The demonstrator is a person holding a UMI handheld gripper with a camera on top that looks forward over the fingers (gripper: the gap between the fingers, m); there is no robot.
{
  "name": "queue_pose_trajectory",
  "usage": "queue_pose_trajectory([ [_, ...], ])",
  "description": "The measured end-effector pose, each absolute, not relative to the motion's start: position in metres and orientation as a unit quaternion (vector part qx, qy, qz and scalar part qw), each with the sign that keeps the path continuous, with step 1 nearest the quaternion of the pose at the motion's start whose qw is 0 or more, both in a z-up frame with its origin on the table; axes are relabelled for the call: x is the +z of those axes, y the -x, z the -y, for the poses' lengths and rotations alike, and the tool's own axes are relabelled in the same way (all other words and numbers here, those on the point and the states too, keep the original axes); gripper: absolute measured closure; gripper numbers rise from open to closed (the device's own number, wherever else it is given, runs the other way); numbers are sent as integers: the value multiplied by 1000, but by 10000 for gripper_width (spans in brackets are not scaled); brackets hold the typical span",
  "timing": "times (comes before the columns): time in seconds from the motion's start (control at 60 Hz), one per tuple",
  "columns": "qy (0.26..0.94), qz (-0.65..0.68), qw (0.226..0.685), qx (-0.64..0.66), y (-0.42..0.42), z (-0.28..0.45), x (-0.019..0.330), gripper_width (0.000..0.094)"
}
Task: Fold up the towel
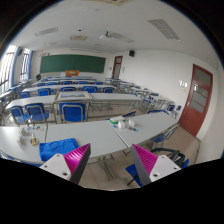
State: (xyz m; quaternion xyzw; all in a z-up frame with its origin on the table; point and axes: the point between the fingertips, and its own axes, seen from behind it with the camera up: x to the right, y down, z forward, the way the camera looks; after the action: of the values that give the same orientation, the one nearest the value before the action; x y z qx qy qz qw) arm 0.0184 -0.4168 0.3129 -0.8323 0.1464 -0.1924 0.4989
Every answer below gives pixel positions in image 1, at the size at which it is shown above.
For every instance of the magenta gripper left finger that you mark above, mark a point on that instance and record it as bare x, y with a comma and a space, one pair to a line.
69, 166

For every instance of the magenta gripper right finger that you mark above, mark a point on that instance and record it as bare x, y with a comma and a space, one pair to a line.
151, 167

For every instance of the blue towel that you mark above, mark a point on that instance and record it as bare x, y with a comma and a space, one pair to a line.
47, 150

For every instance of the blue chair right of desk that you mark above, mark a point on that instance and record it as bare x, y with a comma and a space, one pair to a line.
158, 141

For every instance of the small brass bell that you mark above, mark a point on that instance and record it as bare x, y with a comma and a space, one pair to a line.
34, 141

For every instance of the blue chair centre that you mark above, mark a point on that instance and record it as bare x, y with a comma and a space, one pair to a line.
73, 112

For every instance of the green tissue box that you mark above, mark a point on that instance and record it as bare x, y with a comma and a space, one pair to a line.
115, 120

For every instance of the red near door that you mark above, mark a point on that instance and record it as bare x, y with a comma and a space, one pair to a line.
198, 100

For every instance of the red door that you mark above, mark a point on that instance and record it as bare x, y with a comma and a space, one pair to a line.
117, 67
198, 100

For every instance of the blue chair far left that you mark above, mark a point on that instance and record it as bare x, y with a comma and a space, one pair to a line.
19, 116

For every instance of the framed tray on desk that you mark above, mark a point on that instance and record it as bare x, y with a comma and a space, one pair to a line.
72, 96

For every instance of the orange lectern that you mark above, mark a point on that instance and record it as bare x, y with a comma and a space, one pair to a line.
72, 73

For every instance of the green chalkboard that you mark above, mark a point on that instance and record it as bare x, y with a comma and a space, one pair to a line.
83, 63

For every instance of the red far door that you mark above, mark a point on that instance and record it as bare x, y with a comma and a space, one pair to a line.
117, 67

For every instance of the ceiling projector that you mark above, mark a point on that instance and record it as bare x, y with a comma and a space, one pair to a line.
107, 35

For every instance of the black wall speaker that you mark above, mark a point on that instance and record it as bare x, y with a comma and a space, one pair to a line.
131, 53

